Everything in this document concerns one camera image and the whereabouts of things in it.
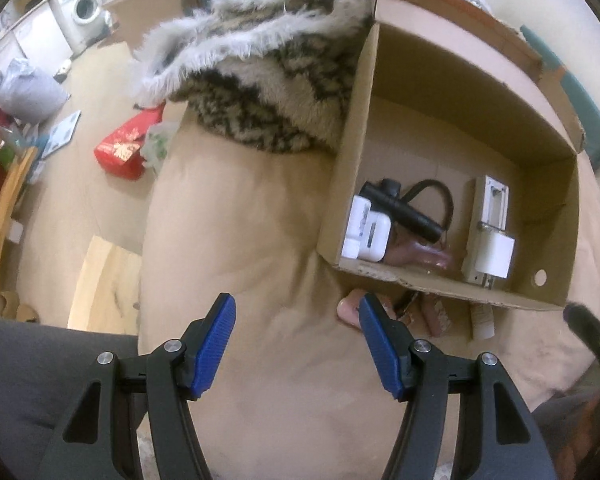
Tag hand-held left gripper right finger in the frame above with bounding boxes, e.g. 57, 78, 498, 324
358, 293, 558, 480

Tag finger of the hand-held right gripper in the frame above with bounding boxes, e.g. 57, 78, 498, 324
564, 302, 600, 378

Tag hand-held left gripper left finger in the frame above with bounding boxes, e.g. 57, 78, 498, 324
40, 292, 237, 480

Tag pink block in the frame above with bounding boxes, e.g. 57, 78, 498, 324
337, 292, 396, 331

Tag pink massage comb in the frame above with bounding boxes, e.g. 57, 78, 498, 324
382, 235, 463, 276

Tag white power adapter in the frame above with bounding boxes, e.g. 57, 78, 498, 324
341, 195, 393, 263

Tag white charger plug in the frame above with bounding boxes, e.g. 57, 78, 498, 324
475, 227, 516, 281

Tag black flashlight with strap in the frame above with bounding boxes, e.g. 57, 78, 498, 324
360, 177, 455, 245

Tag cardboard box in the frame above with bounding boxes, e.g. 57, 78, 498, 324
316, 0, 588, 311

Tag pale pink packet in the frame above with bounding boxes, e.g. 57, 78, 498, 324
422, 295, 453, 338

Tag beige bedsheet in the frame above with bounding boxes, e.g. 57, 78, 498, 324
137, 0, 600, 480

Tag wooden board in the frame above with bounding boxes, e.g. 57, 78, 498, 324
67, 235, 143, 336

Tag white rectangular device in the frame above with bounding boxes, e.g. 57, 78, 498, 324
461, 175, 511, 291

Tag person's grey trousers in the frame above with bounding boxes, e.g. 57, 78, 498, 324
0, 314, 142, 480

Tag tan slippers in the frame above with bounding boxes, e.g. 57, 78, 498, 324
0, 290, 42, 323

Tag clear plastic bag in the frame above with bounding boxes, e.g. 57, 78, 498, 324
140, 120, 181, 176

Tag red gift bag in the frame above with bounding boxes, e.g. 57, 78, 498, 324
94, 105, 166, 181

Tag leopard print fur coat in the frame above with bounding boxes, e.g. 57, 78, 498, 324
130, 0, 376, 156

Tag wooden chair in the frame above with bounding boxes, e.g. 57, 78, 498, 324
0, 145, 41, 301

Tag light blue flat panel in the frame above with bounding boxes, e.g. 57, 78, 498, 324
42, 110, 82, 158

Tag grey bag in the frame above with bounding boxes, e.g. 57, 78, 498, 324
0, 57, 71, 123

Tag white cabinet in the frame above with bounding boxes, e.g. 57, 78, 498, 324
0, 10, 73, 77

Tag white washing machine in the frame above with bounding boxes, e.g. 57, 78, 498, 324
50, 0, 108, 56

